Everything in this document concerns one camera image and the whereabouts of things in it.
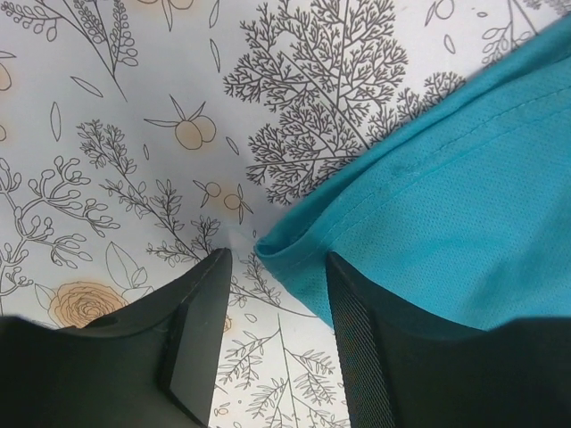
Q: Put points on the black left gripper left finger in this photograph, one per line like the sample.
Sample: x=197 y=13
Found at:
x=152 y=363

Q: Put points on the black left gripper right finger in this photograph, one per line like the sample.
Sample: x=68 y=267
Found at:
x=403 y=366

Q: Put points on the teal t shirt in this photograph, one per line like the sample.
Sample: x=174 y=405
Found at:
x=464 y=211

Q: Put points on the floral patterned table mat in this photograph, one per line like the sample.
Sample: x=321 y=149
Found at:
x=138 y=136

